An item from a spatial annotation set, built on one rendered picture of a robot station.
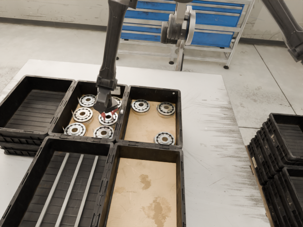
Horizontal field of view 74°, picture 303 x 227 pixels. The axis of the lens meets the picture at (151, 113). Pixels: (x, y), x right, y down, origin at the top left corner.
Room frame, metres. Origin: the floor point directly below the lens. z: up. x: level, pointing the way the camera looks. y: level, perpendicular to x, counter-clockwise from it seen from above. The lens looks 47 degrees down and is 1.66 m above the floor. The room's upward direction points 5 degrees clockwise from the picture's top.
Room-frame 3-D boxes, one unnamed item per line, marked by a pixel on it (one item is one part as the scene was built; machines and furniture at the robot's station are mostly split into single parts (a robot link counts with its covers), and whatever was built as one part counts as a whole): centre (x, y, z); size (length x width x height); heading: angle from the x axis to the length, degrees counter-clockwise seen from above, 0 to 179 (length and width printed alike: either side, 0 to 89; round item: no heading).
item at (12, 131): (0.70, 0.60, 0.92); 0.40 x 0.30 x 0.02; 0
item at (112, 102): (0.69, 0.22, 0.98); 0.10 x 0.07 x 0.07; 133
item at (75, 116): (0.70, 0.36, 0.86); 0.10 x 0.10 x 0.01
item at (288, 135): (0.94, -1.06, 0.37); 0.40 x 0.30 x 0.45; 1
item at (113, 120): (0.69, 0.22, 0.86); 0.10 x 0.10 x 0.01
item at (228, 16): (2.65, -0.63, 0.60); 0.72 x 0.03 x 0.56; 91
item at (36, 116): (0.70, 0.60, 0.87); 0.40 x 0.30 x 0.11; 0
